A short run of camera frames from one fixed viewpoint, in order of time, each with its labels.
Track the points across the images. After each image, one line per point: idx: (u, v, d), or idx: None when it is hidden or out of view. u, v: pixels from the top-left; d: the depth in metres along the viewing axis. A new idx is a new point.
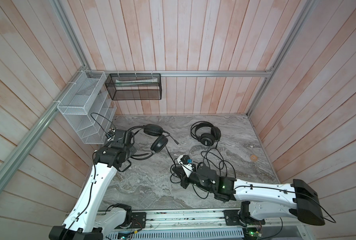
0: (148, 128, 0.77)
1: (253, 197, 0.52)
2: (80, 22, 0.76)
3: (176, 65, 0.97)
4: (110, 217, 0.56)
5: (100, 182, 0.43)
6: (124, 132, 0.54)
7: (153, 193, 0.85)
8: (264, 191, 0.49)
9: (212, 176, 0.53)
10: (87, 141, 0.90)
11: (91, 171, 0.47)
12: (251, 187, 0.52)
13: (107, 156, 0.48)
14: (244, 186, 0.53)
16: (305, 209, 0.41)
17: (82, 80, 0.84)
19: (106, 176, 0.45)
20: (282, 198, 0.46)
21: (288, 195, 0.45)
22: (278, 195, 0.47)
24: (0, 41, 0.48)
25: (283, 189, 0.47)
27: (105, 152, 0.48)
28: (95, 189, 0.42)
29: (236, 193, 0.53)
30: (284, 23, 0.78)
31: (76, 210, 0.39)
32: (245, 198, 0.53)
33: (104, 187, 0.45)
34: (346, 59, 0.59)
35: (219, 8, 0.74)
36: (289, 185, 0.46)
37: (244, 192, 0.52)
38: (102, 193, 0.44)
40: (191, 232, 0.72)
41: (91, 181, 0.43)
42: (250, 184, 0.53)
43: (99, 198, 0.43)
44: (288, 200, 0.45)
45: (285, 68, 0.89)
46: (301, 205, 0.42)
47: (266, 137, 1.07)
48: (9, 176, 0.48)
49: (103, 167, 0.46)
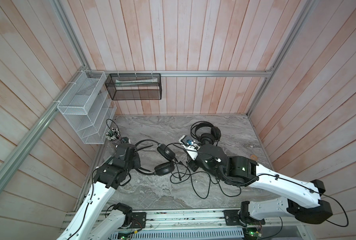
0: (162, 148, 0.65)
1: (273, 189, 0.43)
2: (80, 22, 0.76)
3: (176, 65, 0.97)
4: (105, 228, 0.54)
5: (95, 204, 0.43)
6: (126, 149, 0.53)
7: (153, 193, 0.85)
8: (290, 185, 0.42)
9: (217, 153, 0.42)
10: (87, 141, 0.90)
11: (89, 189, 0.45)
12: (276, 177, 0.43)
13: (107, 176, 0.47)
14: (268, 175, 0.43)
16: (328, 212, 0.38)
17: (82, 80, 0.84)
19: (102, 198, 0.44)
20: (308, 198, 0.41)
21: (313, 195, 0.41)
22: (303, 193, 0.41)
24: (0, 41, 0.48)
25: (308, 188, 0.42)
27: (105, 170, 0.48)
28: (89, 210, 0.42)
29: (259, 180, 0.42)
30: (284, 23, 0.78)
31: (68, 230, 0.40)
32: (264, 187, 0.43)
33: (100, 208, 0.45)
34: (346, 59, 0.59)
35: (219, 8, 0.74)
36: (311, 184, 0.43)
37: (269, 183, 0.42)
38: (97, 213, 0.44)
40: (191, 232, 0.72)
41: (87, 201, 0.43)
42: (276, 174, 0.44)
43: (92, 219, 0.43)
44: (311, 200, 0.40)
45: (285, 68, 0.89)
46: (326, 208, 0.39)
47: (266, 137, 1.07)
48: (9, 176, 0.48)
49: (101, 187, 0.45)
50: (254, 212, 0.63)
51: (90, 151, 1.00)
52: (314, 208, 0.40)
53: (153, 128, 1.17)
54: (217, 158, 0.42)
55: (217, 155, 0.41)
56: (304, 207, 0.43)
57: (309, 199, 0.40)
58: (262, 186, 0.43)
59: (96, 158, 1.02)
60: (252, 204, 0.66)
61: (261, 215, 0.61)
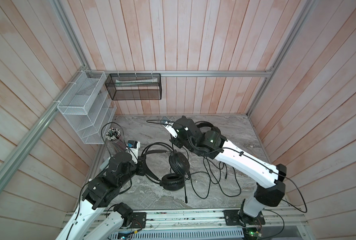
0: (175, 160, 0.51)
1: (236, 163, 0.45)
2: (80, 22, 0.76)
3: (176, 65, 0.97)
4: (100, 234, 0.55)
5: (80, 224, 0.41)
6: (117, 166, 0.45)
7: (153, 193, 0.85)
8: (253, 163, 0.45)
9: (186, 123, 0.47)
10: (87, 141, 0.90)
11: (76, 208, 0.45)
12: (241, 154, 0.46)
13: (96, 195, 0.44)
14: (234, 150, 0.46)
16: (282, 192, 0.41)
17: (82, 80, 0.84)
19: (87, 219, 0.42)
20: (266, 177, 0.43)
21: (272, 175, 0.43)
22: (262, 172, 0.44)
24: (0, 40, 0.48)
25: (269, 169, 0.44)
27: (94, 188, 0.44)
28: (74, 230, 0.40)
29: (224, 152, 0.45)
30: (284, 23, 0.78)
31: None
32: (227, 161, 0.46)
33: (86, 225, 0.43)
34: (346, 59, 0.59)
35: (219, 8, 0.74)
36: (274, 166, 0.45)
37: (233, 158, 0.45)
38: (82, 231, 0.42)
40: (191, 232, 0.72)
41: (72, 220, 0.41)
42: (241, 151, 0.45)
43: (77, 237, 0.41)
44: (268, 178, 0.43)
45: (285, 68, 0.89)
46: (280, 188, 0.41)
47: (266, 137, 1.07)
48: (9, 176, 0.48)
49: (87, 207, 0.42)
50: (246, 208, 0.65)
51: (90, 151, 1.00)
52: (270, 187, 0.44)
53: (153, 128, 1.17)
54: (186, 127, 0.46)
55: (185, 124, 0.47)
56: (262, 185, 0.46)
57: (266, 178, 0.43)
58: (225, 159, 0.46)
59: (96, 158, 1.02)
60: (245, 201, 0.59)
61: (253, 209, 0.61)
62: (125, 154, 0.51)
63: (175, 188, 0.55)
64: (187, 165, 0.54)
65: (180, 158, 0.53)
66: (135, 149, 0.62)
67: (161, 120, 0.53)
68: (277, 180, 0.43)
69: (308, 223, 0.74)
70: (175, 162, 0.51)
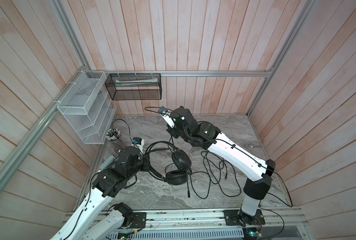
0: (176, 154, 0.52)
1: (227, 155, 0.47)
2: (80, 21, 0.76)
3: (176, 65, 0.97)
4: (100, 231, 0.54)
5: (89, 211, 0.42)
6: (127, 157, 0.48)
7: (153, 193, 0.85)
8: (243, 156, 0.46)
9: (182, 112, 0.49)
10: (87, 141, 0.90)
11: (86, 195, 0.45)
12: (232, 146, 0.47)
13: (106, 184, 0.46)
14: (226, 143, 0.48)
16: (267, 184, 0.43)
17: (82, 80, 0.84)
19: (96, 206, 0.43)
20: (254, 169, 0.45)
21: (260, 169, 0.45)
22: (251, 165, 0.45)
24: None
25: (258, 163, 0.46)
27: (105, 178, 0.47)
28: (82, 217, 0.41)
29: (216, 144, 0.47)
30: (284, 24, 0.78)
31: (60, 234, 0.40)
32: (219, 152, 0.48)
33: (95, 214, 0.44)
34: (346, 59, 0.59)
35: (219, 8, 0.74)
36: (264, 161, 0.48)
37: (224, 149, 0.47)
38: (90, 220, 0.43)
40: (191, 232, 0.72)
41: (82, 207, 0.43)
42: (233, 144, 0.48)
43: (84, 225, 0.42)
44: (256, 170, 0.45)
45: (285, 68, 0.89)
46: (266, 181, 0.43)
47: (266, 137, 1.07)
48: (9, 176, 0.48)
49: (97, 195, 0.44)
50: (244, 205, 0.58)
51: (90, 151, 1.00)
52: (258, 180, 0.46)
53: (153, 128, 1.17)
54: (183, 117, 0.48)
55: (182, 114, 0.48)
56: (250, 178, 0.47)
57: (254, 171, 0.45)
58: (217, 150, 0.48)
59: (95, 158, 1.02)
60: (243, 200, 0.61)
61: (252, 208, 0.61)
62: (134, 147, 0.54)
63: (180, 182, 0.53)
64: (190, 161, 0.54)
65: (182, 153, 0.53)
66: (140, 145, 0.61)
67: (159, 110, 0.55)
68: (265, 174, 0.45)
69: (308, 223, 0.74)
70: (178, 157, 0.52)
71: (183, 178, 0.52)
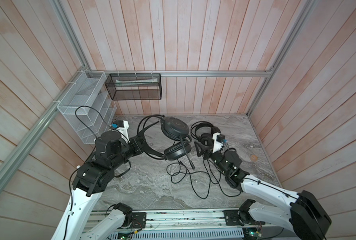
0: (165, 125, 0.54)
1: (257, 192, 0.56)
2: (80, 21, 0.76)
3: (176, 65, 0.97)
4: (105, 227, 0.54)
5: (77, 214, 0.37)
6: (105, 146, 0.40)
7: (153, 193, 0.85)
8: (269, 189, 0.52)
9: (237, 162, 0.59)
10: (87, 141, 0.90)
11: (69, 199, 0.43)
12: (258, 182, 0.57)
13: (88, 181, 0.38)
14: (252, 179, 0.59)
16: (298, 213, 0.42)
17: (82, 80, 0.84)
19: (83, 208, 0.37)
20: (281, 199, 0.48)
21: (289, 199, 0.47)
22: (278, 196, 0.49)
24: None
25: (286, 193, 0.49)
27: (85, 174, 0.39)
28: (72, 221, 0.37)
29: (245, 184, 0.59)
30: (284, 24, 0.78)
31: None
32: (251, 190, 0.58)
33: (86, 214, 0.39)
34: (345, 59, 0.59)
35: (219, 8, 0.74)
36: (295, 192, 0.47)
37: (250, 185, 0.57)
38: (82, 220, 0.39)
40: (191, 232, 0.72)
41: (68, 212, 0.37)
42: (258, 180, 0.58)
43: (78, 227, 0.38)
44: (284, 201, 0.47)
45: (285, 68, 0.89)
46: (295, 208, 0.44)
47: (266, 137, 1.07)
48: (9, 176, 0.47)
49: (80, 196, 0.38)
50: (252, 209, 0.65)
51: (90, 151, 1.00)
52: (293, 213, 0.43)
53: (154, 128, 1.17)
54: (234, 166, 0.60)
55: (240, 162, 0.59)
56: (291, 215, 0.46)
57: (282, 201, 0.47)
58: (248, 189, 0.59)
59: None
60: (256, 204, 0.66)
61: (260, 216, 0.61)
62: (113, 133, 0.44)
63: (180, 155, 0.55)
64: (183, 128, 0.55)
65: (172, 123, 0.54)
66: (123, 128, 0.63)
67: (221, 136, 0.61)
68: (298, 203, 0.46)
69: None
70: (168, 129, 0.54)
71: (181, 148, 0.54)
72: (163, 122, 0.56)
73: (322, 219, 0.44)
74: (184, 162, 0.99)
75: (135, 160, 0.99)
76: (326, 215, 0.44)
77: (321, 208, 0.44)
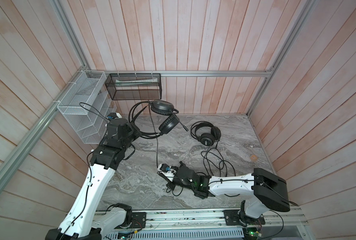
0: (155, 105, 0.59)
1: (224, 189, 0.55)
2: (80, 21, 0.76)
3: (176, 65, 0.97)
4: (110, 217, 0.56)
5: (96, 185, 0.41)
6: (117, 129, 0.47)
7: (153, 193, 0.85)
8: (231, 182, 0.54)
9: (189, 175, 0.59)
10: (87, 141, 0.90)
11: (87, 173, 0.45)
12: (221, 181, 0.57)
13: (104, 156, 0.45)
14: (216, 181, 0.59)
16: (261, 194, 0.44)
17: (82, 79, 0.83)
19: (102, 179, 0.43)
20: (244, 188, 0.49)
21: (248, 184, 0.49)
22: (241, 185, 0.50)
24: (0, 40, 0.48)
25: (245, 179, 0.51)
27: (101, 152, 0.46)
28: (91, 192, 0.41)
29: (211, 188, 0.58)
30: (284, 23, 0.78)
31: (71, 214, 0.38)
32: (220, 191, 0.57)
33: (102, 189, 0.44)
34: (345, 59, 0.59)
35: (219, 7, 0.74)
36: (250, 175, 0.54)
37: (216, 186, 0.57)
38: (99, 195, 0.43)
40: (191, 232, 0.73)
41: (86, 183, 0.42)
42: (220, 179, 0.58)
43: (95, 201, 0.42)
44: (248, 188, 0.48)
45: (285, 68, 0.88)
46: (259, 191, 0.45)
47: (266, 137, 1.07)
48: (10, 176, 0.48)
49: (100, 169, 0.43)
50: (247, 210, 0.65)
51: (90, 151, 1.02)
52: None
53: (154, 128, 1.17)
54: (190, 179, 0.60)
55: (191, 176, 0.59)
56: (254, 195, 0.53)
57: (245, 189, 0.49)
58: (217, 190, 0.57)
59: None
60: (246, 203, 0.68)
61: (255, 212, 0.61)
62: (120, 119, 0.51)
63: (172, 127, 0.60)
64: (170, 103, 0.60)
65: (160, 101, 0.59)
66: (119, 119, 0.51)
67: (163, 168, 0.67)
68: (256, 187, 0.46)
69: (308, 223, 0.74)
70: (158, 106, 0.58)
71: (171, 120, 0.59)
72: (152, 102, 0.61)
73: (278, 185, 0.48)
74: (184, 162, 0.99)
75: (135, 160, 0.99)
76: (280, 179, 0.49)
77: (274, 175, 0.49)
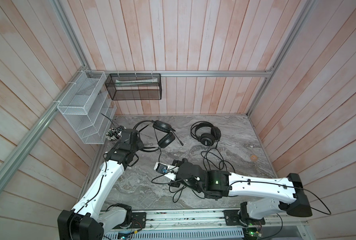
0: (157, 124, 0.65)
1: (249, 193, 0.46)
2: (80, 22, 0.76)
3: (176, 65, 0.97)
4: (110, 214, 0.56)
5: (109, 176, 0.48)
6: (130, 134, 0.58)
7: (153, 193, 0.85)
8: (263, 186, 0.45)
9: (195, 172, 0.45)
10: (87, 141, 0.90)
11: (102, 166, 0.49)
12: (249, 182, 0.46)
13: (117, 155, 0.54)
14: (241, 181, 0.47)
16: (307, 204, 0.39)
17: (82, 79, 0.83)
19: (115, 172, 0.49)
20: (283, 194, 0.42)
21: (288, 191, 0.42)
22: (277, 191, 0.43)
24: (0, 40, 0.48)
25: (282, 184, 0.44)
27: (115, 151, 0.55)
28: (105, 181, 0.46)
29: (232, 189, 0.46)
30: (284, 23, 0.78)
31: (85, 197, 0.43)
32: (240, 194, 0.47)
33: (113, 182, 0.50)
34: (346, 59, 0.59)
35: (219, 8, 0.74)
36: (287, 180, 0.44)
37: (242, 188, 0.45)
38: (109, 187, 0.48)
40: (191, 232, 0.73)
41: (101, 173, 0.48)
42: (248, 179, 0.47)
43: (106, 191, 0.46)
44: (288, 195, 0.42)
45: (285, 68, 0.89)
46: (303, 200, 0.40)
47: (266, 137, 1.07)
48: (9, 176, 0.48)
49: (113, 163, 0.51)
50: (252, 212, 0.63)
51: (90, 151, 1.02)
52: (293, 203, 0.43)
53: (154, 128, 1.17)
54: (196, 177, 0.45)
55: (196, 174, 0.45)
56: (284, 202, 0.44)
57: (284, 196, 0.42)
58: (238, 192, 0.46)
59: (96, 158, 1.02)
60: (250, 205, 0.66)
61: (261, 215, 0.61)
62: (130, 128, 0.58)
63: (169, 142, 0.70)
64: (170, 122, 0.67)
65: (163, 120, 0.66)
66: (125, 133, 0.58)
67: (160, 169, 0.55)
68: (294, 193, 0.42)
69: (308, 223, 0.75)
70: (160, 124, 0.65)
71: (168, 137, 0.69)
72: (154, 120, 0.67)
73: None
74: None
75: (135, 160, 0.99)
76: None
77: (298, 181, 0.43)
